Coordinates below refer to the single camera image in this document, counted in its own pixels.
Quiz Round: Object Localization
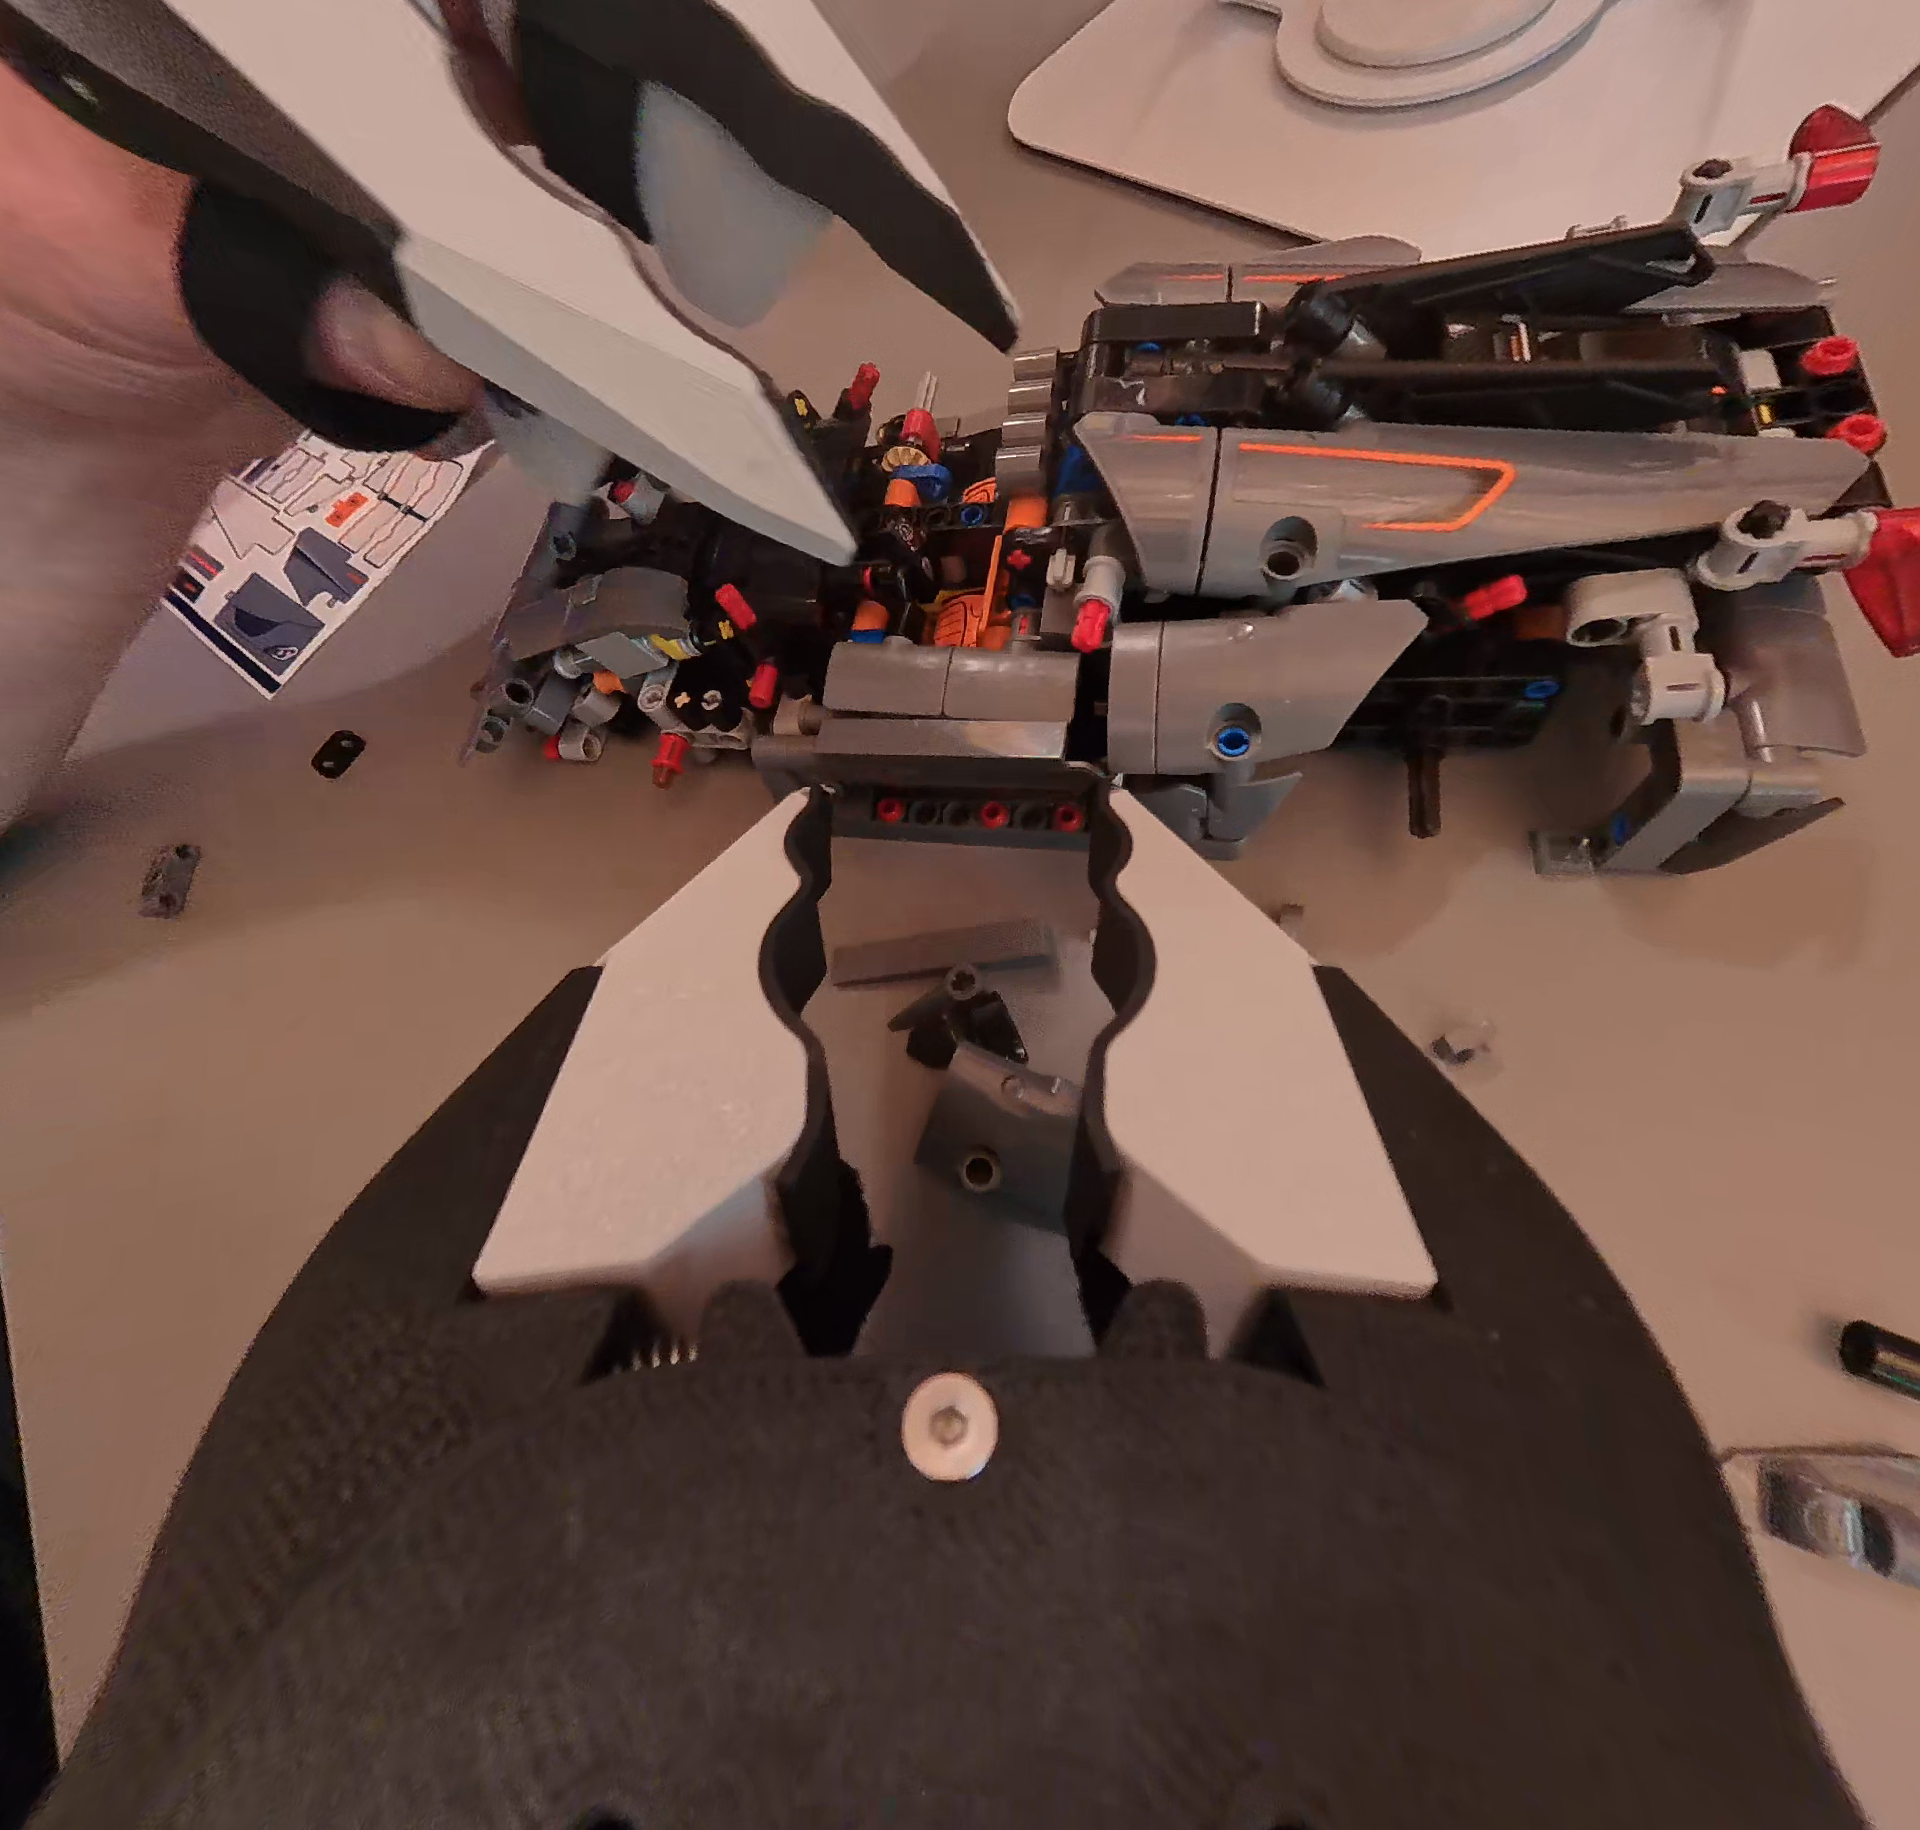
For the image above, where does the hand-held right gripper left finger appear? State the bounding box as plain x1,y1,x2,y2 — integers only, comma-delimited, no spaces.
470,786,834,1298

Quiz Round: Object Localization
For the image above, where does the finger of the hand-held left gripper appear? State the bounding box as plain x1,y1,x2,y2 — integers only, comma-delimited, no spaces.
110,0,863,571
493,0,1029,359

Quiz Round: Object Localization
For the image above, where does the dark grey curved lego panel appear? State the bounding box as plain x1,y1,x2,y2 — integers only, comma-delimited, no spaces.
912,1041,1085,1233

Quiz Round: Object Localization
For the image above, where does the person's left forearm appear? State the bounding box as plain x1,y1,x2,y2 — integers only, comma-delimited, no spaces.
0,510,227,833

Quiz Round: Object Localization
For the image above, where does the person's left hand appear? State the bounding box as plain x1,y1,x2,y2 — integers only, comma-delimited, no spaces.
0,61,488,542

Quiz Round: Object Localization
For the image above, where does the grey flat lego tile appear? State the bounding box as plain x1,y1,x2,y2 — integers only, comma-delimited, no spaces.
830,917,1058,990

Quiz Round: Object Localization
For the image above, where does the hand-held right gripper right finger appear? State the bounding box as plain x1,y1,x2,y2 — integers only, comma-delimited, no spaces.
1070,783,1443,1336

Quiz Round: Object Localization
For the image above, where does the white book stand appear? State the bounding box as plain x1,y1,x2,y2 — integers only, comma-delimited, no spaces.
1007,0,1920,250

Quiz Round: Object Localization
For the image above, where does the black angled lego piece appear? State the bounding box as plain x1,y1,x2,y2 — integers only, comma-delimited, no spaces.
887,964,1029,1070

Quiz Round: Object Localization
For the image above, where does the grey black lego car model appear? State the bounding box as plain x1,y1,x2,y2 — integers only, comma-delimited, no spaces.
466,106,1920,880

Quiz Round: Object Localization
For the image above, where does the lego sticker sheet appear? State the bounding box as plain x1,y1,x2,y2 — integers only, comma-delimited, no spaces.
163,426,498,698

